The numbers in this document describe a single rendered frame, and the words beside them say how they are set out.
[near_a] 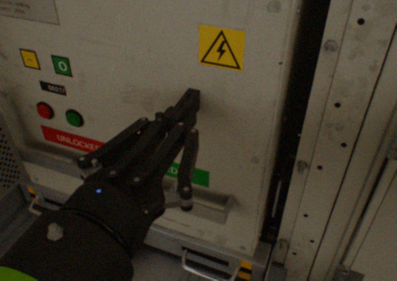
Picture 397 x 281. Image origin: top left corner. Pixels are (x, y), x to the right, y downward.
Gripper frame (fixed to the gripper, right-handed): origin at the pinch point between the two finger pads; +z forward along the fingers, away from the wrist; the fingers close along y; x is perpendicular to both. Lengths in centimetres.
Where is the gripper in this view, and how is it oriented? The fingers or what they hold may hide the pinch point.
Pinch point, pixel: (184, 112)
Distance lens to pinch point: 45.1
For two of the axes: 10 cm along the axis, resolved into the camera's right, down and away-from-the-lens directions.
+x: -0.1, -7.9, -6.2
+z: 3.6, -5.8, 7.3
